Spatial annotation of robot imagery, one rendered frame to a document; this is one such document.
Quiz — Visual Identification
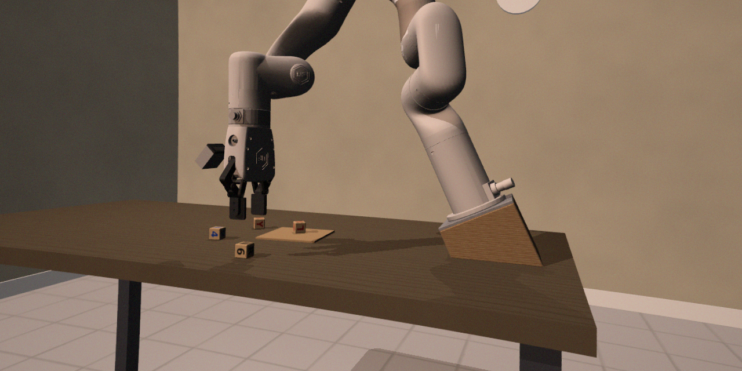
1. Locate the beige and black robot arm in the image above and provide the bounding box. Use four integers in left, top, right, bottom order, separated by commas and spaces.
228, 0, 515, 221

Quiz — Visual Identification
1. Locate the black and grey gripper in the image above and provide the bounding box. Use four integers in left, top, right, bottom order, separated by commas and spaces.
219, 124, 275, 220

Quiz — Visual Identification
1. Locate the tan flat mat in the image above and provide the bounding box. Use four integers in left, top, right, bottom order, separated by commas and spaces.
256, 227, 334, 243

